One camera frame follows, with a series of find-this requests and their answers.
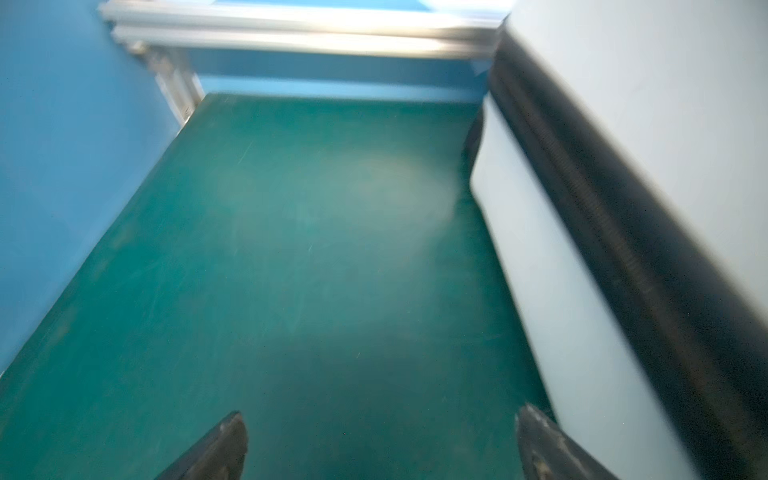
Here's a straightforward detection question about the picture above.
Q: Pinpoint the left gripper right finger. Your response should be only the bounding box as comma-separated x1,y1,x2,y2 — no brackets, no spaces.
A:
515,403,617,480

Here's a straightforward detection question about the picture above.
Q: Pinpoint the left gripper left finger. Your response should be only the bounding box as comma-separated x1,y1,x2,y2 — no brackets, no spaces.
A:
157,411,248,480

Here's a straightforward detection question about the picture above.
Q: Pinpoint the white hard-shell suitcase black lining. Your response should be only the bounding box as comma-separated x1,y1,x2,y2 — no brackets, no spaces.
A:
470,1,767,479

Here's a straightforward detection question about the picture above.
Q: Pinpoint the left aluminium frame post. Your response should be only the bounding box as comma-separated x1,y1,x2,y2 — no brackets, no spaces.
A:
126,42,205,127

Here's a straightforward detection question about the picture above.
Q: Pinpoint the aluminium frame rear crossbar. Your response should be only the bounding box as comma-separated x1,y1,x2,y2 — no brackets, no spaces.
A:
98,1,503,60

